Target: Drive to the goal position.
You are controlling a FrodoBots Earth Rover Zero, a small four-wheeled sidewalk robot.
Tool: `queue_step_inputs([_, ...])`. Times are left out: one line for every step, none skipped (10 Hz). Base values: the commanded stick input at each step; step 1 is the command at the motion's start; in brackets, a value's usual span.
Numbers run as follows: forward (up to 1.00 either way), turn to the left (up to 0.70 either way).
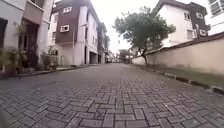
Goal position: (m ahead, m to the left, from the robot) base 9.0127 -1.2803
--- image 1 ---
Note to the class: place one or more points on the white house with dark roof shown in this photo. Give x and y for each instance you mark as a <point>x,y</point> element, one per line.
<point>173,23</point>

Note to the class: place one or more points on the brown and white building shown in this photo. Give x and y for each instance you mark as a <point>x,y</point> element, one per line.
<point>71,30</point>

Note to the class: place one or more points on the black and white kerb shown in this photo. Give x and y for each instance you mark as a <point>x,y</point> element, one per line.
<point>181,79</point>

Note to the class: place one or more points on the large leafy tree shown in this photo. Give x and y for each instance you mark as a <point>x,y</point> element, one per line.
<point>143,28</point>

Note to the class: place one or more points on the row of potted plants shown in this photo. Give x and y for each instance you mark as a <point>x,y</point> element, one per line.
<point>13,60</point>

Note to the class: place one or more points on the long beige boundary wall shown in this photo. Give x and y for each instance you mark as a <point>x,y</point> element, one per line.
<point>190,55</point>

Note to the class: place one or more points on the raised concrete pavement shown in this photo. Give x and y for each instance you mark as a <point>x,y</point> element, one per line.
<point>63,69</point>

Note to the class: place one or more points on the dark brown building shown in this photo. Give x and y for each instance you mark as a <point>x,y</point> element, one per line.
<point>102,43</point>

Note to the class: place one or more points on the white building with balcony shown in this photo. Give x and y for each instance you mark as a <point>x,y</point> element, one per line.
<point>10,30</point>

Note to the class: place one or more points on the grass strip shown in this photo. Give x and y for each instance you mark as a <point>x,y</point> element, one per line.
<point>200,76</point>

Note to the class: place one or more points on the small distant tree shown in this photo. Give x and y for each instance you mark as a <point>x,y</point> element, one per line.
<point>124,55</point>

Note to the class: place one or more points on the grey brick paver road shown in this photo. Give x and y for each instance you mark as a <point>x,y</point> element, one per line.
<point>110,96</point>

